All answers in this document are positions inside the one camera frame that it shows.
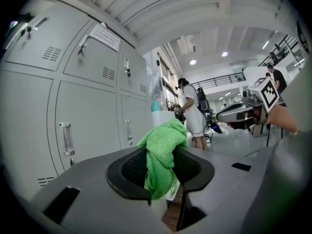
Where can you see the black balcony railing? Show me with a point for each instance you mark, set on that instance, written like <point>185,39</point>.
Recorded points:
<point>219,80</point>
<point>282,49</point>

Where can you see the green cloth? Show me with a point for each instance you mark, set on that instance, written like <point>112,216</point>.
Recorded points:
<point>158,142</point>

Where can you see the blue bottle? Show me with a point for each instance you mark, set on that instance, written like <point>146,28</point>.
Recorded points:
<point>156,105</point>

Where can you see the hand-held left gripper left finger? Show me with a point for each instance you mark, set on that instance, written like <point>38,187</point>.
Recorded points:
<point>92,179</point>

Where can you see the person's right forearm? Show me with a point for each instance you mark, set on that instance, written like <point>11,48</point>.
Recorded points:
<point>281,118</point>

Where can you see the person's grey clothing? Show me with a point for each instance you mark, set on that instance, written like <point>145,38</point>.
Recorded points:
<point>292,179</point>

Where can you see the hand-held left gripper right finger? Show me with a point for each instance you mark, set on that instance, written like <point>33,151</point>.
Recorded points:
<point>219,184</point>

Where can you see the bank of grey locker doors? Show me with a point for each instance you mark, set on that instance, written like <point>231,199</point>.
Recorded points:
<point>85,101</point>

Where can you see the white paper notice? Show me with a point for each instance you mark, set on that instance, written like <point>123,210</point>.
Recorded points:
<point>104,36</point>

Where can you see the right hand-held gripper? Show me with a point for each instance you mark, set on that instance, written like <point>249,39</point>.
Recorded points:
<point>267,94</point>

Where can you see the white cabinet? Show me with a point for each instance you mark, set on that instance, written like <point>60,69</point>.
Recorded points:
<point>163,118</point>

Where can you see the round ceiling light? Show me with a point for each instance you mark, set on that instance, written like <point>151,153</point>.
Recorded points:
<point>193,62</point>
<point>224,54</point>

